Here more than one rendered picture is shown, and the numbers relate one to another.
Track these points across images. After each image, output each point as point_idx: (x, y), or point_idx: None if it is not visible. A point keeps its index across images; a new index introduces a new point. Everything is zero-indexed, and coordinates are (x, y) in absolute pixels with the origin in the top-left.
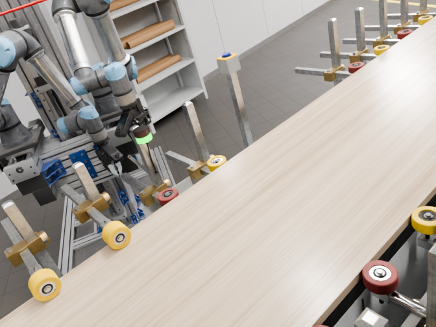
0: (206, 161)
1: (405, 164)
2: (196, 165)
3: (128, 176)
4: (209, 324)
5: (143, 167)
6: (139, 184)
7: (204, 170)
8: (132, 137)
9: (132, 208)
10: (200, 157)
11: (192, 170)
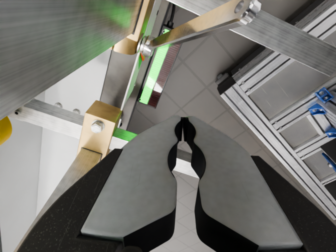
0: (78, 149)
1: None
2: (96, 136)
3: (301, 49)
4: None
5: (177, 36)
6: (219, 5)
7: (67, 122)
8: (253, 183)
9: (332, 107)
10: (91, 159)
11: (90, 116)
